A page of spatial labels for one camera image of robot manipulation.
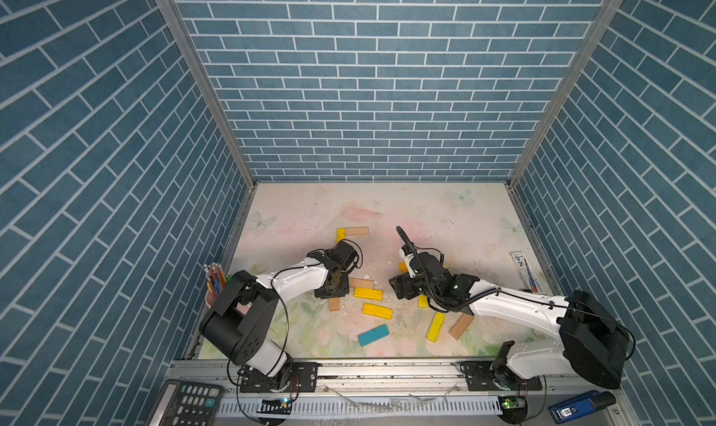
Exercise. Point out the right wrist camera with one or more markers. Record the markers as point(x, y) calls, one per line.
point(419, 261)

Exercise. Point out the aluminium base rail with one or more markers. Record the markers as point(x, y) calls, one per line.
point(404, 376)

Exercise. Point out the white cable duct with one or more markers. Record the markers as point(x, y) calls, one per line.
point(339, 408)

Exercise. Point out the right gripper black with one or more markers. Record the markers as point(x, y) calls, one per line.
point(405, 280)

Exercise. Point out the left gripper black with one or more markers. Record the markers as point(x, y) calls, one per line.
point(345, 279)

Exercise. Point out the yellow block vertical centre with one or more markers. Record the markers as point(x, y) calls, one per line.
point(423, 302)

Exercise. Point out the teal block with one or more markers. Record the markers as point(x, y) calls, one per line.
point(373, 335)

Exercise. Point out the pen holder cup with pens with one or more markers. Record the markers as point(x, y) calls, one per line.
point(216, 281)

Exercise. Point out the black calculator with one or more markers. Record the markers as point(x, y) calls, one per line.
point(185, 403)

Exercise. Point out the blue handheld device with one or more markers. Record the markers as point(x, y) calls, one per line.
point(580, 406)

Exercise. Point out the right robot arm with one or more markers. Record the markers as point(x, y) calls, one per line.
point(582, 338)

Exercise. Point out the tan wooden block diagonal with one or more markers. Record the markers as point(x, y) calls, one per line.
point(334, 304)

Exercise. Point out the toothpaste tube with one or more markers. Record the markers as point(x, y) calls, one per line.
point(526, 273)

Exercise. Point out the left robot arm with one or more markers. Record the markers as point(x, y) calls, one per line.
point(239, 320)

